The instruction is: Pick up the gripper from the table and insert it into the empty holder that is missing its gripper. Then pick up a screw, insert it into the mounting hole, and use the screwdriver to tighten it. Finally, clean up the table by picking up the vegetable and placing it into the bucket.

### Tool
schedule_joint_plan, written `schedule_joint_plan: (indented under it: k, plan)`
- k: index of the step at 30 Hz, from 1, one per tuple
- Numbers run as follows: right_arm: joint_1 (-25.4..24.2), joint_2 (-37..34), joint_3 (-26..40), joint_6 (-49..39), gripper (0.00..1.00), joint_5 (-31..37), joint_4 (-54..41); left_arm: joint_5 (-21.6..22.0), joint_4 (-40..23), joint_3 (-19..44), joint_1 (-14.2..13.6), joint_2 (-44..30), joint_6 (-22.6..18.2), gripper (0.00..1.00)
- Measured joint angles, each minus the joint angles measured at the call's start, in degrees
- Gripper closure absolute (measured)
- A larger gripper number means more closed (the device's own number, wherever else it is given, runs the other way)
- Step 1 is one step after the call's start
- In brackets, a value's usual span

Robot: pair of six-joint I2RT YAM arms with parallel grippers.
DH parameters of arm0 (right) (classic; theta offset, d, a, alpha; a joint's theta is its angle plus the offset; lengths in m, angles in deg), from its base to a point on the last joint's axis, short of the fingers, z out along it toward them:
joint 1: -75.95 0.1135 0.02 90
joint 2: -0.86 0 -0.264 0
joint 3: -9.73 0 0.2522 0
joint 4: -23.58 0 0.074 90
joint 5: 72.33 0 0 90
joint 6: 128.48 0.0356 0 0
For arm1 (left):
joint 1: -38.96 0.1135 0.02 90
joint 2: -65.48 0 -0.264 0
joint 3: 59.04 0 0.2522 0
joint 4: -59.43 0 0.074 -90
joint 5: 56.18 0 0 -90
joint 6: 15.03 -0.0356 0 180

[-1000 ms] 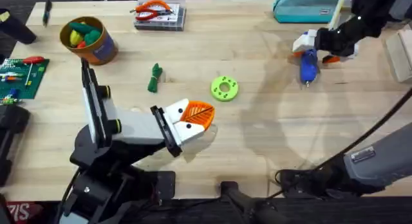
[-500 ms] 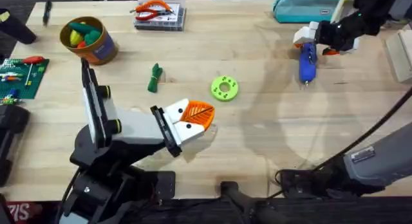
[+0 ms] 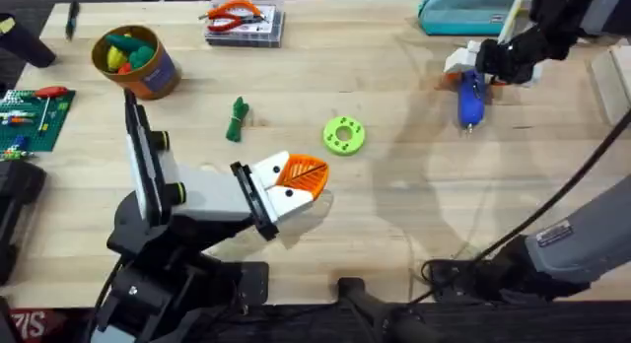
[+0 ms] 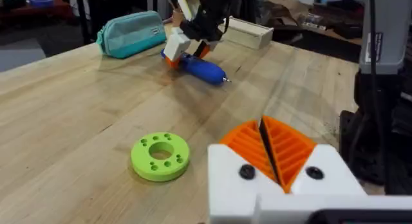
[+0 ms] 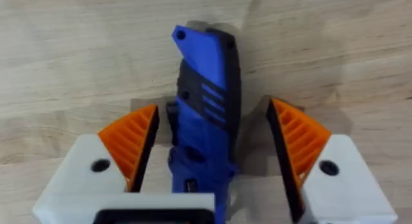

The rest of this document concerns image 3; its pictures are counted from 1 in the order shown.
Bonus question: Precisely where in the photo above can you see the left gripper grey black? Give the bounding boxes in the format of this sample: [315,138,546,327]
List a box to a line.
[149,129,331,242]

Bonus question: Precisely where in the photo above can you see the blue electric screwdriver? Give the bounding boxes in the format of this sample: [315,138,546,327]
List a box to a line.
[456,68,488,134]

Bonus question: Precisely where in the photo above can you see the green vegetable toy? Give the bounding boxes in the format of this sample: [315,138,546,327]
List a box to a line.
[225,96,251,144]

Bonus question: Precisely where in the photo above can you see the teal zip pouch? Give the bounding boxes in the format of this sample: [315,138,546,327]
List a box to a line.
[417,0,523,37]

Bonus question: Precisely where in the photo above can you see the right wrist upright plate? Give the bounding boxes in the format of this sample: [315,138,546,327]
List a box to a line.
[496,0,534,44]

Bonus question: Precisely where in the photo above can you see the green disc with holes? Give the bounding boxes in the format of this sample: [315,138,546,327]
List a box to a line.
[321,114,368,158]

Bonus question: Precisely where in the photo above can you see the pale wooden box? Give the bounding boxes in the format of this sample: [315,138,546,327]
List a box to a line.
[588,43,631,128]

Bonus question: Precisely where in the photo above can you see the clear plastic parts box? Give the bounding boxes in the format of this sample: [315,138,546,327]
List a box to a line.
[203,0,287,49]

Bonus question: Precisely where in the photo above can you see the brown tub with toys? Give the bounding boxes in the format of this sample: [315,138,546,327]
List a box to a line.
[90,24,183,102]

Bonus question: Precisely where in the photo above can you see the green board with blocks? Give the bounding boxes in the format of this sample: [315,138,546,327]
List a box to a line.
[0,86,77,163]

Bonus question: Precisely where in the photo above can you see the black device at table side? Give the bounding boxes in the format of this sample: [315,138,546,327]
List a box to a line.
[0,160,48,287]

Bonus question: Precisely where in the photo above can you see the black pen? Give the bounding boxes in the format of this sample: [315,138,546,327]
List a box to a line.
[64,0,82,42]

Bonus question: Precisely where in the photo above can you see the black cylinder with yellow label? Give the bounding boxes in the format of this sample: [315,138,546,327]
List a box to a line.
[0,12,57,70]

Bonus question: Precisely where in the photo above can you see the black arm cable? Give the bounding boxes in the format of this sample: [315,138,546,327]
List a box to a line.
[407,107,631,306]

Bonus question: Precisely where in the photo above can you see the orange handled pliers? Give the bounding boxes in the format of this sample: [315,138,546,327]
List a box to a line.
[197,0,268,34]

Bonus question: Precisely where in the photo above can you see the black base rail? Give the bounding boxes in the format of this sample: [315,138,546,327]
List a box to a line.
[186,277,631,343]

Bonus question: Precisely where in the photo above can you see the red handled screwdriver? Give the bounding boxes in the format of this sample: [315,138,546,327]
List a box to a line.
[33,85,71,135]

